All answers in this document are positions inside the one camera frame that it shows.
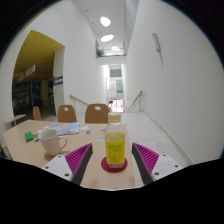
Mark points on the colourful printed paper sheet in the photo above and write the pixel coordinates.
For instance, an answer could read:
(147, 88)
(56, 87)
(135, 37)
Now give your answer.
(65, 128)

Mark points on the green potted plant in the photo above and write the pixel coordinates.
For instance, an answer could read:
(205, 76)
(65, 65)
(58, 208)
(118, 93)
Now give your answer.
(99, 51)

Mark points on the wooden chair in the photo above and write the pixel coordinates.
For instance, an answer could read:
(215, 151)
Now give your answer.
(66, 113)
(36, 113)
(97, 114)

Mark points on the round white sticker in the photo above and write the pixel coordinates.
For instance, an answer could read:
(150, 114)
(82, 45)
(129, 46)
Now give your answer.
(100, 138)

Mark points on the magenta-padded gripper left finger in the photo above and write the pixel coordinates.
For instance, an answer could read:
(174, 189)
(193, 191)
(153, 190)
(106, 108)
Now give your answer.
(77, 158)

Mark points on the small white paper card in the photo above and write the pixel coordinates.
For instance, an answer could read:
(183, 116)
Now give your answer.
(85, 128)

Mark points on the round ceiling lights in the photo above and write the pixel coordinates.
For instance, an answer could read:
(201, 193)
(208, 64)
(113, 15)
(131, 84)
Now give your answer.
(107, 31)

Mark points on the flat round red coaster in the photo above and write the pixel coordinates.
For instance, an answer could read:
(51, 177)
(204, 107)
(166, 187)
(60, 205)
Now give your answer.
(106, 166)

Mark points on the hanging white sign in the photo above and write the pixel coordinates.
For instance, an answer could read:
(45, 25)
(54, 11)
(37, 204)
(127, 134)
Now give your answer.
(27, 73)

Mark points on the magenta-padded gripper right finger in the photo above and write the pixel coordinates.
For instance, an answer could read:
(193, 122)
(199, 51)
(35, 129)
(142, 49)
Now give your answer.
(150, 161)

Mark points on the wooden stair handrail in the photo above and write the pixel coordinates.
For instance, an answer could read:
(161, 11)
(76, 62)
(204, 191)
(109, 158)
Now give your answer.
(135, 99)
(79, 99)

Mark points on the yellow-labelled clear drink bottle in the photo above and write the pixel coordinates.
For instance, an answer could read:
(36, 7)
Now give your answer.
(114, 141)

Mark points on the white ceramic mug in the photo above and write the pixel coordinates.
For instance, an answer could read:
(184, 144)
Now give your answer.
(50, 141)

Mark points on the small green box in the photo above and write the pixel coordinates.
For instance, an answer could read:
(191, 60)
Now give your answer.
(29, 136)

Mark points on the small metal keys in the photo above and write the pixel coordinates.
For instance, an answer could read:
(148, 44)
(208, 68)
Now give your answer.
(88, 132)

